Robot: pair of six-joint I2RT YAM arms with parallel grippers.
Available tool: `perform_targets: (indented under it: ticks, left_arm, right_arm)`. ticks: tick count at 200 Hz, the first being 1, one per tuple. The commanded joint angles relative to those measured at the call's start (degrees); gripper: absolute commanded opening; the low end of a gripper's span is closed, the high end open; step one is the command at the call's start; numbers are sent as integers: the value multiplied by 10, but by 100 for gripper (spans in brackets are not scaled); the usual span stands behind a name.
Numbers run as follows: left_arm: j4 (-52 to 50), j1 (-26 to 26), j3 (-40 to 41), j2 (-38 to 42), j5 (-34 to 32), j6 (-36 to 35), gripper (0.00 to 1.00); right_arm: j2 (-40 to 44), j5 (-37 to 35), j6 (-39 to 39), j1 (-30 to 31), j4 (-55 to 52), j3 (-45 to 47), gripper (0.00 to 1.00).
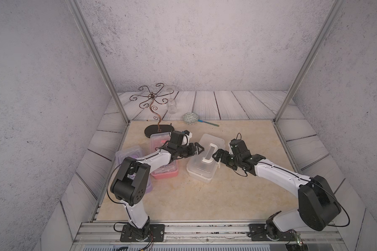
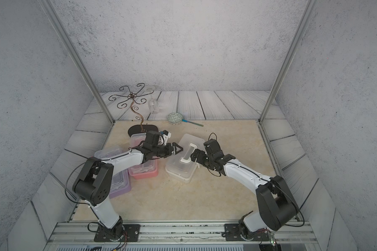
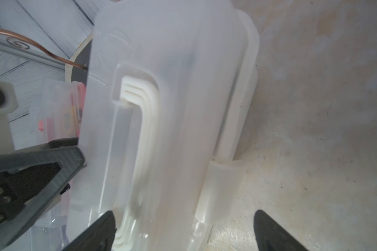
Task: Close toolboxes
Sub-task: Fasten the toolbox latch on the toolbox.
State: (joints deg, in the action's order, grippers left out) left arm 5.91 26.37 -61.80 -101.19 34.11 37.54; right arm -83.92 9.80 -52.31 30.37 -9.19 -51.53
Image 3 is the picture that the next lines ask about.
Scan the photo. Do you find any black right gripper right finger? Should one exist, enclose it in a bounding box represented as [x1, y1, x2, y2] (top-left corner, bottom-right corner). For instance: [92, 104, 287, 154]
[253, 210, 308, 251]

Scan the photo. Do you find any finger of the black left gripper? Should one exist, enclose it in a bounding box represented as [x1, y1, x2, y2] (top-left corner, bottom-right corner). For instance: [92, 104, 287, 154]
[0, 138, 85, 251]

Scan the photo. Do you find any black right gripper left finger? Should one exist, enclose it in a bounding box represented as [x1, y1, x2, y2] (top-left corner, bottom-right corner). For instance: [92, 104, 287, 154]
[63, 211, 117, 251]

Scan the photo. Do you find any purple toolbox with clear lid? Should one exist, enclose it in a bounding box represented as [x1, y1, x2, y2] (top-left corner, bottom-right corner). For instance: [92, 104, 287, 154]
[30, 192, 70, 251]

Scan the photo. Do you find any brown metal jewelry stand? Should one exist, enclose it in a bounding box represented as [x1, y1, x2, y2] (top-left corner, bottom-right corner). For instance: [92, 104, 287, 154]
[0, 29, 88, 85]

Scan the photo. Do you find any white toolbox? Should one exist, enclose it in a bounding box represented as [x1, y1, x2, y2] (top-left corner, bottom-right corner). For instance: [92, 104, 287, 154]
[67, 1, 260, 251]

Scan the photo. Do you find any pink toolbox with clear lid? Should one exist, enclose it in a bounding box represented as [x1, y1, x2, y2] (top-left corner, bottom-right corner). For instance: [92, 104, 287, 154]
[29, 79, 86, 144]

